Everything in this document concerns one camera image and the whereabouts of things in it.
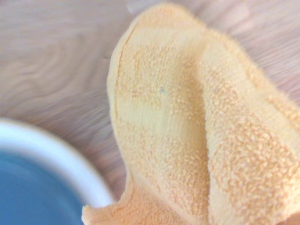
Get cream ceramic plate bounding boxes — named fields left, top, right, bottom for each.
left=0, top=118, right=115, bottom=209

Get orange terry towel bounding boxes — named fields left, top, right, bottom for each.
left=81, top=2, right=300, bottom=225

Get dark blue plate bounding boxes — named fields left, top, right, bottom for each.
left=0, top=150, right=87, bottom=225

